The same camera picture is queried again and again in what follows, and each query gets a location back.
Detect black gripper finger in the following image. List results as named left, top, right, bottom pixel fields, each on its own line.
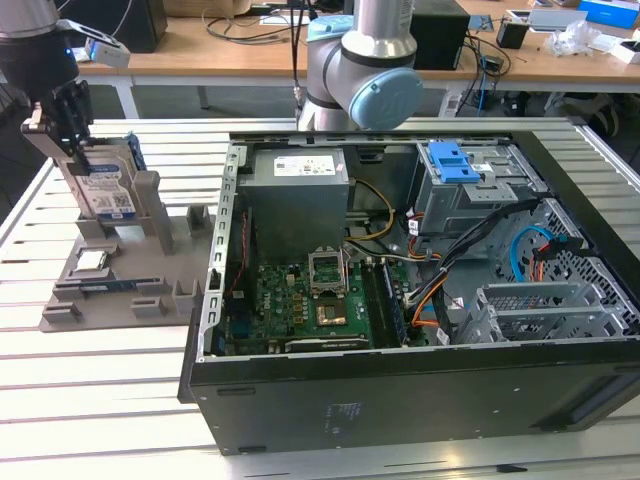
left=47, top=79, right=95, bottom=176

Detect hard disk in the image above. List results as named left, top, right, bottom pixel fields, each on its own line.
left=52, top=130, right=147, bottom=221

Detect silver disk bay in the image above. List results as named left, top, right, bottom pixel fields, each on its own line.
left=457, top=282, right=631, bottom=346

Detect silver CPU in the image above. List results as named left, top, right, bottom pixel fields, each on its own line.
left=74, top=249, right=109, bottom=274

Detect grey printed parts rack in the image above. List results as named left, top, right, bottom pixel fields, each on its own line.
left=38, top=169, right=211, bottom=334

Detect grey power supply unit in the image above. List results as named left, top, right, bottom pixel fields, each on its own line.
left=238, top=147, right=351, bottom=264

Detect green motherboard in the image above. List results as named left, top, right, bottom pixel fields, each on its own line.
left=222, top=259, right=416, bottom=354

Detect metal socket cover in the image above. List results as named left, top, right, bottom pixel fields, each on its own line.
left=308, top=247, right=349, bottom=299

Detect CPU socket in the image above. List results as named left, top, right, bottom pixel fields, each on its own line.
left=314, top=298, right=349, bottom=326

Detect black graphics card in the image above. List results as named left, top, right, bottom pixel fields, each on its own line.
left=284, top=335, right=374, bottom=354

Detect black RAM slot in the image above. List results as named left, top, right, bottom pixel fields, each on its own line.
left=362, top=259, right=386, bottom=349

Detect installed RAM stick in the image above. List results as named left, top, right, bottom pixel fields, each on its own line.
left=382, top=262, right=409, bottom=346

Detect small black computer tower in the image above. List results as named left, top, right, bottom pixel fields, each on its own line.
left=410, top=0, right=471, bottom=71

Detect blue carrier latch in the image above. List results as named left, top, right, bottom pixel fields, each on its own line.
left=428, top=143, right=482, bottom=185

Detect silver drive cage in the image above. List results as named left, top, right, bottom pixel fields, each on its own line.
left=414, top=141, right=549, bottom=251

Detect black open PC case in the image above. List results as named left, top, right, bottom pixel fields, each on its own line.
left=177, top=117, right=640, bottom=457

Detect black square cup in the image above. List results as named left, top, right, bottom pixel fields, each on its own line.
left=496, top=19, right=530, bottom=50

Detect grey flat box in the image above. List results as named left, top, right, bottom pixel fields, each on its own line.
left=529, top=7, right=589, bottom=31

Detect blue box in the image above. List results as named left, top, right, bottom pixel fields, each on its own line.
left=577, top=0, right=640, bottom=26

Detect wooden desk white frame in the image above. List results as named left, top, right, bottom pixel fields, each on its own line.
left=449, top=0, right=640, bottom=95
left=74, top=13, right=481, bottom=120

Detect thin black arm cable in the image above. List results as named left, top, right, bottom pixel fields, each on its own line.
left=291, top=0, right=309, bottom=119

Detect yellow wires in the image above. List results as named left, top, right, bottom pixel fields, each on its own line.
left=349, top=178, right=396, bottom=241

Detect black sleeved cable bundle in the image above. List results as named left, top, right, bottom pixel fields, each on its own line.
left=404, top=197, right=544, bottom=306

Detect blue wire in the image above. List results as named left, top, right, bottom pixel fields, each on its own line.
left=509, top=225, right=556, bottom=291

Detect orange red wire bundle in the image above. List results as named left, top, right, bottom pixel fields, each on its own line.
left=530, top=242, right=549, bottom=286

